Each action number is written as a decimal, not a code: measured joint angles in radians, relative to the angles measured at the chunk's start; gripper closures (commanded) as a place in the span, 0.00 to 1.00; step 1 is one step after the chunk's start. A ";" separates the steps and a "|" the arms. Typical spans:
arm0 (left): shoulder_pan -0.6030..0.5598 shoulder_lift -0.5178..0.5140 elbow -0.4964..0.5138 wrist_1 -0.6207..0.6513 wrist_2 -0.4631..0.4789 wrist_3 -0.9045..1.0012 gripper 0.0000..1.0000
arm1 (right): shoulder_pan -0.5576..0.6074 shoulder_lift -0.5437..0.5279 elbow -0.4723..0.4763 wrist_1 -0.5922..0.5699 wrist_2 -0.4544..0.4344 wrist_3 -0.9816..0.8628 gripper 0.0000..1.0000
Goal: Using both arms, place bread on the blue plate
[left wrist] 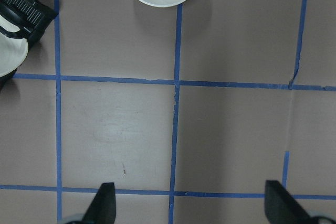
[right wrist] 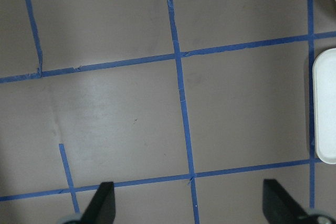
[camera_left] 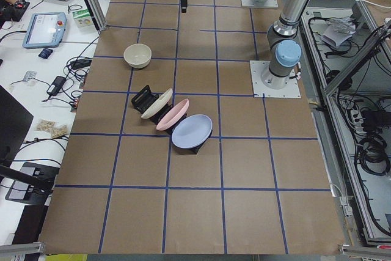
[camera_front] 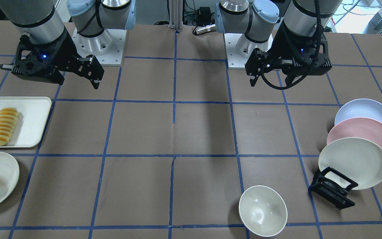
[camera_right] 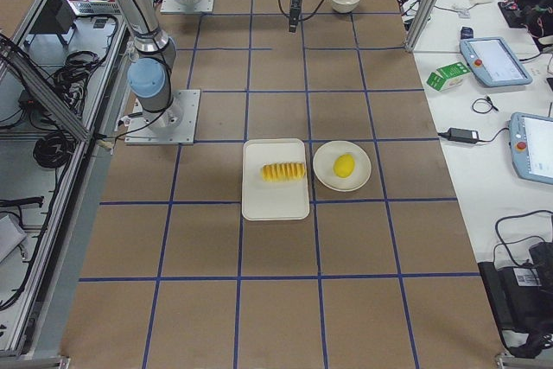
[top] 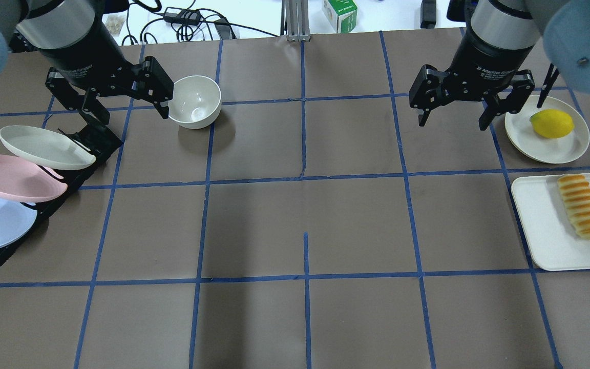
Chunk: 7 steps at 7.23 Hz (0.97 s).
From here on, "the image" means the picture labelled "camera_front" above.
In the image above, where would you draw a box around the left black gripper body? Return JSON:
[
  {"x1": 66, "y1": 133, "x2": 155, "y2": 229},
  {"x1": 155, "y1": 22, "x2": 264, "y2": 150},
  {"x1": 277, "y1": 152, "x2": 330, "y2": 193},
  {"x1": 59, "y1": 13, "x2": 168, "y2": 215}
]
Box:
[{"x1": 245, "y1": 23, "x2": 331, "y2": 86}]

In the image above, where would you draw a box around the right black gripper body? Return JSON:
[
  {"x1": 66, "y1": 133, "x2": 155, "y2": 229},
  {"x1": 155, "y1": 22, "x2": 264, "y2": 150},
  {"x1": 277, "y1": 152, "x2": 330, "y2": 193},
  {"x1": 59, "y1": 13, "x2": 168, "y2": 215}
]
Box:
[{"x1": 12, "y1": 32, "x2": 94, "y2": 85}]

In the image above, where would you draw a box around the spiral bread roll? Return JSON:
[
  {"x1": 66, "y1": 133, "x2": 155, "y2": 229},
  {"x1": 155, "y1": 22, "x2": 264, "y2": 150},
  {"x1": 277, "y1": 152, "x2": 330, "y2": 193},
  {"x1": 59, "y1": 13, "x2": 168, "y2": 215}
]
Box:
[{"x1": 0, "y1": 107, "x2": 19, "y2": 147}]

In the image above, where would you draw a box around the blue plate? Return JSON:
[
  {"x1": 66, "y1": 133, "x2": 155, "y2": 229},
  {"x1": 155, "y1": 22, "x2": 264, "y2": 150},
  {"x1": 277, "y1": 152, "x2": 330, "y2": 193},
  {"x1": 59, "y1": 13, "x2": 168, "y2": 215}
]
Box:
[{"x1": 334, "y1": 98, "x2": 382, "y2": 125}]

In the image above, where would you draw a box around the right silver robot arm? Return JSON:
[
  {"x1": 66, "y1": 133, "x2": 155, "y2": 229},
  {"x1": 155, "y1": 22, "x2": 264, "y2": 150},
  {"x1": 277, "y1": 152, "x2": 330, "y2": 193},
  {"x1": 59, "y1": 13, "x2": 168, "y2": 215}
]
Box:
[{"x1": 0, "y1": 0, "x2": 136, "y2": 89}]

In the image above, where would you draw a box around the pink plate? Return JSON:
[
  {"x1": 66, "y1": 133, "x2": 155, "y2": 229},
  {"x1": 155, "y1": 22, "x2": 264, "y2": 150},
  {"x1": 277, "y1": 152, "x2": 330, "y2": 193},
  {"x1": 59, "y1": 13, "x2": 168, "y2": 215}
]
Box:
[{"x1": 326, "y1": 118, "x2": 382, "y2": 148}]

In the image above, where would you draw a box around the cream plate in rack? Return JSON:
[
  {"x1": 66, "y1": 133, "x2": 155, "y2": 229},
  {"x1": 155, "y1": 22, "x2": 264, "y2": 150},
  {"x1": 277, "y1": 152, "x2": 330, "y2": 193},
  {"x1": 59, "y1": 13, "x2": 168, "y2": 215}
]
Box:
[{"x1": 318, "y1": 137, "x2": 382, "y2": 190}]

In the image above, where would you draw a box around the black plate rack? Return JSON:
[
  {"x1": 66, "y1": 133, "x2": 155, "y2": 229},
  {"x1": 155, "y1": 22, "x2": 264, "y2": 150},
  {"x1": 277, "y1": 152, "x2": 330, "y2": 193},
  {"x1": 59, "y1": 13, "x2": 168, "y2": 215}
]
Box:
[{"x1": 308, "y1": 167, "x2": 359, "y2": 210}]

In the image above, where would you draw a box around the white rectangular tray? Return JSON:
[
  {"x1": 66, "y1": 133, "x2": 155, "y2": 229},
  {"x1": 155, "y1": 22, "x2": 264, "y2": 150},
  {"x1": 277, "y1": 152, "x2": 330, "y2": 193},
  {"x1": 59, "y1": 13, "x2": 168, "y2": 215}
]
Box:
[{"x1": 0, "y1": 97, "x2": 52, "y2": 148}]

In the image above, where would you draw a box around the white bowl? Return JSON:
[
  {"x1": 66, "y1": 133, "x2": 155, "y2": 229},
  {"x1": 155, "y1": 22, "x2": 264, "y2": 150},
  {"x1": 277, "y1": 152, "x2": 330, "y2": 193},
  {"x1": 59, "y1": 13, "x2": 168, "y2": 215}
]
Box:
[{"x1": 238, "y1": 186, "x2": 288, "y2": 237}]

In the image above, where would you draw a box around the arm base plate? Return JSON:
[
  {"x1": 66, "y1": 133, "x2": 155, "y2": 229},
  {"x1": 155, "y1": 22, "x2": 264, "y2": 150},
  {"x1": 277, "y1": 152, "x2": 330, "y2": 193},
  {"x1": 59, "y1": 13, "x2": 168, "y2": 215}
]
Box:
[
  {"x1": 72, "y1": 29, "x2": 128, "y2": 66},
  {"x1": 223, "y1": 33, "x2": 274, "y2": 69}
]

